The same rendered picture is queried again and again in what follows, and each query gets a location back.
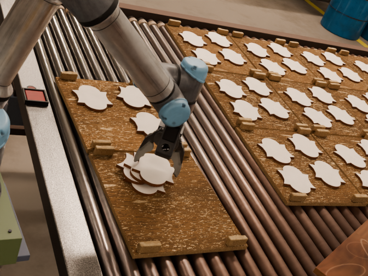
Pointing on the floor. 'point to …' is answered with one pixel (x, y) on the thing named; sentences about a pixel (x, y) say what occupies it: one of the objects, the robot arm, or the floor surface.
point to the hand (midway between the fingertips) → (155, 170)
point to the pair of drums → (347, 18)
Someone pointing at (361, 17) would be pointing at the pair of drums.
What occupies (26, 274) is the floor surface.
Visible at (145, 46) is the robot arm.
